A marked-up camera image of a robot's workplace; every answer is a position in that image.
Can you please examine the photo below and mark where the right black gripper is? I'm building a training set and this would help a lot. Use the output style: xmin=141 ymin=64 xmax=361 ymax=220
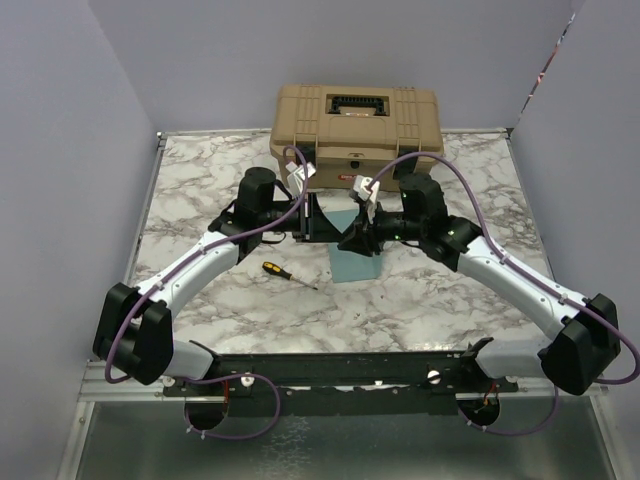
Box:
xmin=337 ymin=198 xmax=424 ymax=257

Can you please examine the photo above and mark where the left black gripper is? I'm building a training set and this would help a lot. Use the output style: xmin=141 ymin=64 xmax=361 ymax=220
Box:
xmin=259 ymin=192 xmax=344 ymax=243

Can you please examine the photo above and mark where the teal envelope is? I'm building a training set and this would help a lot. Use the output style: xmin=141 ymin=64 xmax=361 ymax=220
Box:
xmin=326 ymin=210 xmax=382 ymax=283

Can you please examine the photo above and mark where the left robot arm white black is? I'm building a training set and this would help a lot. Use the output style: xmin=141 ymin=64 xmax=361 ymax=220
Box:
xmin=93 ymin=165 xmax=340 ymax=395

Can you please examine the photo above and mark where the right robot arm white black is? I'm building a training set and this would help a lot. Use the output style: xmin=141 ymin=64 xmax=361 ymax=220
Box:
xmin=338 ymin=173 xmax=620 ymax=395

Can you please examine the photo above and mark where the yellow black screwdriver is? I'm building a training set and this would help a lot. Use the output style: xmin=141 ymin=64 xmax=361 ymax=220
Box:
xmin=262 ymin=262 xmax=318 ymax=291

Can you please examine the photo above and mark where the tan plastic toolbox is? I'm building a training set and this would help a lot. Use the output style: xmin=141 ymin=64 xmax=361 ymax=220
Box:
xmin=269 ymin=84 xmax=444 ymax=189

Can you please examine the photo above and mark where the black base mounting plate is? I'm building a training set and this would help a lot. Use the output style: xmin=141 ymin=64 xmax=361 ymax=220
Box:
xmin=99 ymin=344 xmax=599 ymax=419

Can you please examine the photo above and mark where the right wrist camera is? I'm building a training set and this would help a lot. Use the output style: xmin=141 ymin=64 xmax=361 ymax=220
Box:
xmin=350 ymin=175 xmax=380 ymax=223

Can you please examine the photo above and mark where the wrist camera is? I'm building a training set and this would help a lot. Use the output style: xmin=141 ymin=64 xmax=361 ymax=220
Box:
xmin=286 ymin=162 xmax=316 ymax=197
xmin=350 ymin=175 xmax=380 ymax=223

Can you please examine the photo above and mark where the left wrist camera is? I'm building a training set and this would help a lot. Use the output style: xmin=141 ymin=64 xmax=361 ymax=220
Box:
xmin=286 ymin=162 xmax=316 ymax=197

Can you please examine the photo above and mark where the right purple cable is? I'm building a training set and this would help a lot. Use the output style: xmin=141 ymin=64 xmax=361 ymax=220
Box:
xmin=367 ymin=152 xmax=640 ymax=437

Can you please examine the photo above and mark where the aluminium frame rail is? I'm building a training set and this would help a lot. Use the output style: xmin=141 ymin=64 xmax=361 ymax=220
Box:
xmin=78 ymin=361 xmax=163 ymax=402

